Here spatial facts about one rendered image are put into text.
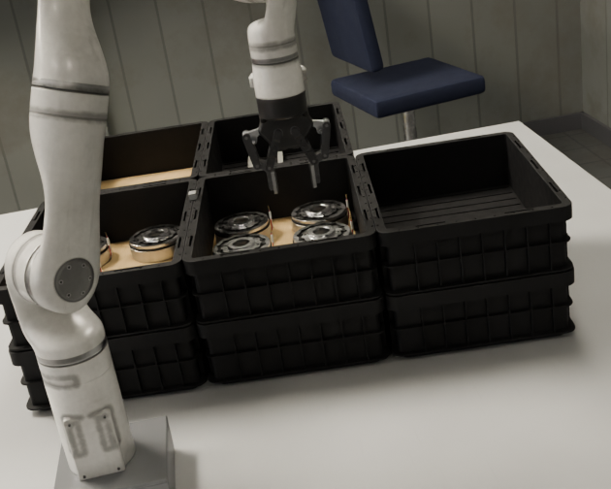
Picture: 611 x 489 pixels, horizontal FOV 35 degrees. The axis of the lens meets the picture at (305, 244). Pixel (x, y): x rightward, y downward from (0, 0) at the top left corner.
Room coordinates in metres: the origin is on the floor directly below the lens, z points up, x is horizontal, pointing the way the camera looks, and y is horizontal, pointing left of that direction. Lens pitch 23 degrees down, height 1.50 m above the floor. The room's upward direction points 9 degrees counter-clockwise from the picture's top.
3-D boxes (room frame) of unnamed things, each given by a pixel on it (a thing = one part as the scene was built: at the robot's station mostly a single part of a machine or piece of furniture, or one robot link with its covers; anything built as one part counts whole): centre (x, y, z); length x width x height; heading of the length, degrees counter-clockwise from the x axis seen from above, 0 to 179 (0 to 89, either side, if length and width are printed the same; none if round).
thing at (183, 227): (1.54, 0.34, 0.92); 0.40 x 0.30 x 0.02; 179
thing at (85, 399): (1.11, 0.32, 0.84); 0.09 x 0.09 x 0.17; 8
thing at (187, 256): (1.53, 0.04, 0.92); 0.40 x 0.30 x 0.02; 179
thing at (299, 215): (1.64, -0.03, 0.86); 0.10 x 0.10 x 0.01
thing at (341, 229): (1.53, -0.03, 0.86); 0.10 x 0.10 x 0.01
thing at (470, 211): (1.52, -0.26, 0.87); 0.40 x 0.30 x 0.11; 179
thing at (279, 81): (1.44, 0.00, 1.18); 0.11 x 0.09 x 0.06; 0
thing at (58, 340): (1.11, 0.32, 1.00); 0.09 x 0.09 x 0.17; 42
